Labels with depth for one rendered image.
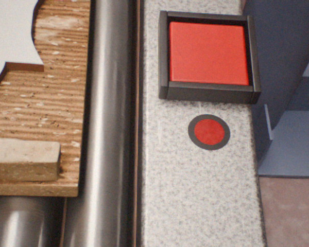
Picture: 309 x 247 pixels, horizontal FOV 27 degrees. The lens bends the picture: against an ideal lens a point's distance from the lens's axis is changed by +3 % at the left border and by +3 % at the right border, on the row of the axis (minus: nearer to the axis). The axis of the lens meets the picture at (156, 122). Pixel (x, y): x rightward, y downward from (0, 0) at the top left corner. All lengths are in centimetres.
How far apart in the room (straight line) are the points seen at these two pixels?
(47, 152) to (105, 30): 15
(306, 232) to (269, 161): 18
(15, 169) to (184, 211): 12
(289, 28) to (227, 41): 78
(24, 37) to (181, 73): 12
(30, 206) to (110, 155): 6
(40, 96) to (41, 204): 8
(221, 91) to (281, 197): 107
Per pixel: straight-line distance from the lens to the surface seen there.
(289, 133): 162
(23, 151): 40
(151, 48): 51
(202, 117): 48
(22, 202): 43
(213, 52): 50
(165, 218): 43
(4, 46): 47
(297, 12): 125
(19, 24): 48
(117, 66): 49
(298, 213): 153
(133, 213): 48
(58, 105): 45
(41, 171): 41
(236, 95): 48
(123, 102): 48
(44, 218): 43
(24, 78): 46
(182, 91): 47
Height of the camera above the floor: 130
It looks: 56 degrees down
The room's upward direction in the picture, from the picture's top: 11 degrees clockwise
